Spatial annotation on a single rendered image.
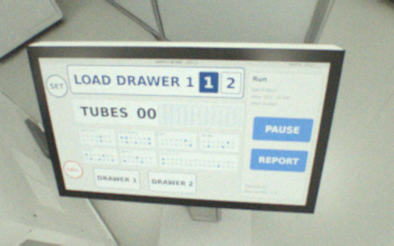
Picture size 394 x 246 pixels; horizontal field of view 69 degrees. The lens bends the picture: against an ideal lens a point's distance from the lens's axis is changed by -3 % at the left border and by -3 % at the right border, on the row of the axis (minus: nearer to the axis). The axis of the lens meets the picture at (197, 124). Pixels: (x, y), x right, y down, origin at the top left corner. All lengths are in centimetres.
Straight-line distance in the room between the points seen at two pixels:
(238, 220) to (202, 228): 19
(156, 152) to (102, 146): 10
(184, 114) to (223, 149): 9
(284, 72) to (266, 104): 6
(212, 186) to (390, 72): 180
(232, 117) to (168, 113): 11
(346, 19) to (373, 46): 28
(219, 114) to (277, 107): 10
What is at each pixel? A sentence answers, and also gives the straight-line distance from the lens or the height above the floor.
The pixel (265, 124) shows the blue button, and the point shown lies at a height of 110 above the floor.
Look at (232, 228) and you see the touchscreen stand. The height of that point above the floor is 4.
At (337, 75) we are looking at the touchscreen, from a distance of 50.
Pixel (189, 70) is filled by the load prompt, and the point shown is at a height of 117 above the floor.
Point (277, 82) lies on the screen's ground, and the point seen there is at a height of 116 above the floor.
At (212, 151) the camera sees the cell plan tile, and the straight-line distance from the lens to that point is 53.
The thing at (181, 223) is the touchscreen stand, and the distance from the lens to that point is 153.
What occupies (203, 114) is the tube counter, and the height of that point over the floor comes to 111.
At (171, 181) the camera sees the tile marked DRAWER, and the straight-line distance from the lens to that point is 57.
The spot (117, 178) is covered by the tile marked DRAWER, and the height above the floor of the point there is 100.
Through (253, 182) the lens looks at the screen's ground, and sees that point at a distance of 56.
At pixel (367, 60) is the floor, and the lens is 221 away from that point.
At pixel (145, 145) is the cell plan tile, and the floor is 106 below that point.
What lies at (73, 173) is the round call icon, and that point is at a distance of 63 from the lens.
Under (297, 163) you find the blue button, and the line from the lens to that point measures 55.
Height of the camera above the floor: 155
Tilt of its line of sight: 63 degrees down
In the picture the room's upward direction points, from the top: 9 degrees counter-clockwise
